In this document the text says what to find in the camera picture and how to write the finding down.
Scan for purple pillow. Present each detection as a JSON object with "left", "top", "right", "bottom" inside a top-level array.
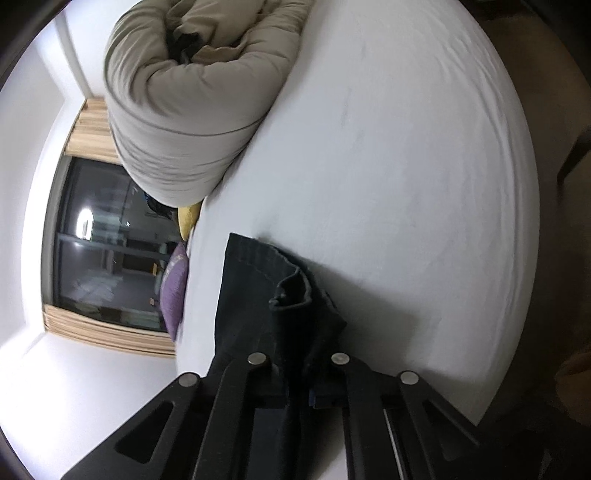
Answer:
[{"left": 159, "top": 243, "right": 190, "bottom": 341}]

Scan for white bed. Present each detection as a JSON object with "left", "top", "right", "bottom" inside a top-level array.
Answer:
[{"left": 174, "top": 0, "right": 541, "bottom": 480}]

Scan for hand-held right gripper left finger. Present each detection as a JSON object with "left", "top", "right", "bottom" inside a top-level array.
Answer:
[{"left": 60, "top": 353, "right": 296, "bottom": 480}]

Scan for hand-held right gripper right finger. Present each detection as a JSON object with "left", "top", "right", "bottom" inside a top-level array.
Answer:
[{"left": 308, "top": 352, "right": 513, "bottom": 480}]

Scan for beige curtain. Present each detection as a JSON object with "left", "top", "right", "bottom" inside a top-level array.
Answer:
[
  {"left": 65, "top": 98, "right": 126, "bottom": 164},
  {"left": 42, "top": 302, "right": 178, "bottom": 360}
]

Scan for dark clothes on rack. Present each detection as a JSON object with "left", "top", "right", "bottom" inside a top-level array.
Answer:
[{"left": 142, "top": 191, "right": 180, "bottom": 219}]

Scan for black denim pants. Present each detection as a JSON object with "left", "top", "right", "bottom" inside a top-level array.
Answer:
[{"left": 210, "top": 233, "right": 348, "bottom": 480}]

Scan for yellow pillow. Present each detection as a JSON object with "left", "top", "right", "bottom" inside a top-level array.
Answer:
[{"left": 178, "top": 199, "right": 204, "bottom": 241}]

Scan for rolled beige duvet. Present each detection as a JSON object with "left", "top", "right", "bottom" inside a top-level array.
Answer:
[{"left": 104, "top": 0, "right": 315, "bottom": 208}]

